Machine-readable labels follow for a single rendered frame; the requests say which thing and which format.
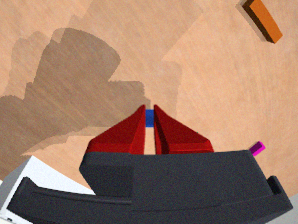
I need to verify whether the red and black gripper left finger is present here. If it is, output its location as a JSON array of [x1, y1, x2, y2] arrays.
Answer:
[[85, 105, 145, 154]]

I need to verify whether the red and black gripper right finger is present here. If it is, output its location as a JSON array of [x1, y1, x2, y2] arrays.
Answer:
[[154, 104, 214, 154]]

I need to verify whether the magenta rod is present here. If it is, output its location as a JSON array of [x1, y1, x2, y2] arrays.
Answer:
[[249, 141, 265, 156]]

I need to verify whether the orange rod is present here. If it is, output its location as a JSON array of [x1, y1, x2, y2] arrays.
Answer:
[[242, 0, 283, 44]]

